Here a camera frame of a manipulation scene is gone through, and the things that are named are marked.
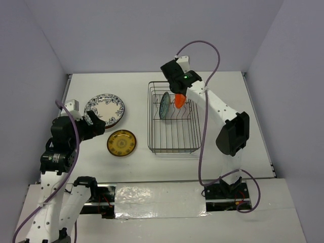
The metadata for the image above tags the silver foil tape patch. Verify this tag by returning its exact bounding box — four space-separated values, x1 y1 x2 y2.
114 182 208 219

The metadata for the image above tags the wire dish rack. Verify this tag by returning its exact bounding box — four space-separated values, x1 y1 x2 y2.
147 81 201 154

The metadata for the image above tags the orange plate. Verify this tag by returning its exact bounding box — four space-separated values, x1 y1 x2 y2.
175 94 186 109

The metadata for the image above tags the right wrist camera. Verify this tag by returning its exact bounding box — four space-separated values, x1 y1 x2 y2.
175 55 190 73

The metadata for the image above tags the speckled white plate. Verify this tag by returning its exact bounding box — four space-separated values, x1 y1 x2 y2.
84 94 125 125

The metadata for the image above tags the black mounting rail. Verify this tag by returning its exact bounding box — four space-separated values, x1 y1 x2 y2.
80 182 252 219

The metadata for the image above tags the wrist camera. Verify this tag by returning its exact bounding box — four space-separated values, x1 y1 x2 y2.
175 55 190 73
64 99 83 121

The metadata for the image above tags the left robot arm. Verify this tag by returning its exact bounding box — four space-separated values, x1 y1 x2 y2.
17 111 105 242

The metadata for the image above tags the yellow brown plate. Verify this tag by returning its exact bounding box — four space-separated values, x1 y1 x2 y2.
107 130 137 157

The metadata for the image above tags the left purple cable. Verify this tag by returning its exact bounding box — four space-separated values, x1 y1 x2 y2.
12 100 80 243

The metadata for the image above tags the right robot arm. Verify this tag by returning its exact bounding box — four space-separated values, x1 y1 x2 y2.
160 56 250 198

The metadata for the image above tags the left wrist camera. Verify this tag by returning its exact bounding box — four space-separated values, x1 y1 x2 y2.
64 99 83 121

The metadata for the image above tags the purple cable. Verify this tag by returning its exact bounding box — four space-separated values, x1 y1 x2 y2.
12 100 80 243
176 40 261 215

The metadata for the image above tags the dark green plate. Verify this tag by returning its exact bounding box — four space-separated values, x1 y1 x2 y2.
102 106 125 126

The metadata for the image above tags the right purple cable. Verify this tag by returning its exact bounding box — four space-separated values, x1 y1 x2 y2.
176 40 261 215

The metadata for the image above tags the small blue patterned plate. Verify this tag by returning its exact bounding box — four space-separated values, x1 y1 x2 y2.
159 92 171 119

